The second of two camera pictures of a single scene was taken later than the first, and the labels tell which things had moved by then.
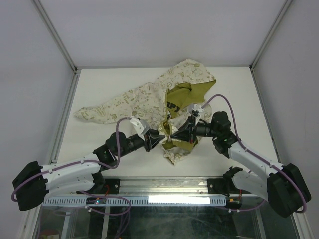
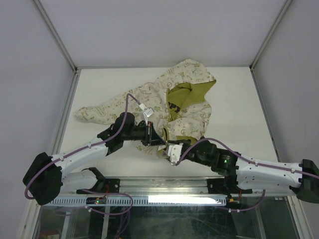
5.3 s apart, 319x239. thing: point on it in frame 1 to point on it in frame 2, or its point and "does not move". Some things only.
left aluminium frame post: [48, 22] does not move
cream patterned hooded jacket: [172, 105] does not move
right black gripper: [185, 133] to [185, 143]
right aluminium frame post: [275, 24] does not move
